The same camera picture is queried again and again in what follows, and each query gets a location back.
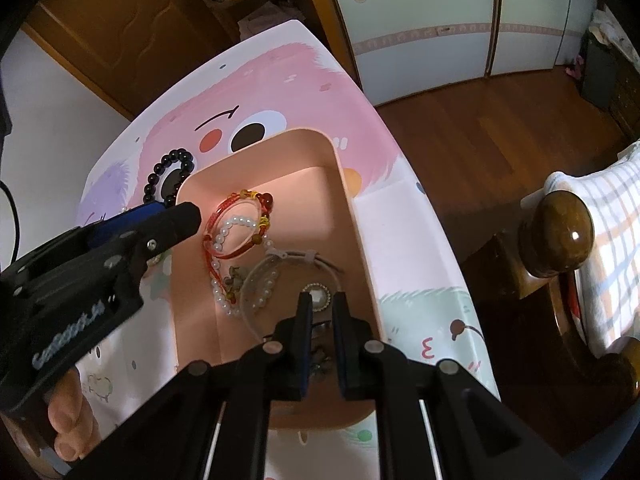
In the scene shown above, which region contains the black bead bracelet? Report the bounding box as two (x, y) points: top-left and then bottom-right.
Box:
(142, 147), (196, 207)

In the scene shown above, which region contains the person's left hand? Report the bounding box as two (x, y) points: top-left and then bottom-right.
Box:
(48, 368), (101, 463)

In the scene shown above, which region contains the white headband with pearl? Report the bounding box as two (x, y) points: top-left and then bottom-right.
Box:
(238, 247), (344, 342)

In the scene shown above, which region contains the pink plastic tray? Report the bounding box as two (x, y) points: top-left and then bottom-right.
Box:
(169, 128), (388, 430)

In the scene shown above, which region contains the brown wooden door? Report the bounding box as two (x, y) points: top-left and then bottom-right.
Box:
(23, 0), (232, 119)

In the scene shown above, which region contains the folded pink cloth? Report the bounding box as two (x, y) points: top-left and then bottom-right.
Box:
(238, 2), (291, 41)

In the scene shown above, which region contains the round wooden bedpost knob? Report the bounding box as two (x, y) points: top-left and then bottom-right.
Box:
(518, 191), (594, 278)

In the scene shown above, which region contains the white plaid bed blanket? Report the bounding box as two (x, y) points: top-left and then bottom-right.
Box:
(520, 142), (640, 356)

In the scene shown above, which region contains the white sliding wardrobe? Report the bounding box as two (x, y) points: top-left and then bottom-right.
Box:
(336, 0), (597, 105)

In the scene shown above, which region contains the red string bracelet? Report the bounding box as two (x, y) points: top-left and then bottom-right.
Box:
(200, 188), (276, 281)

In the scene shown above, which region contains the black cable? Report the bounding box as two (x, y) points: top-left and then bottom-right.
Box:
(0, 179), (23, 262)

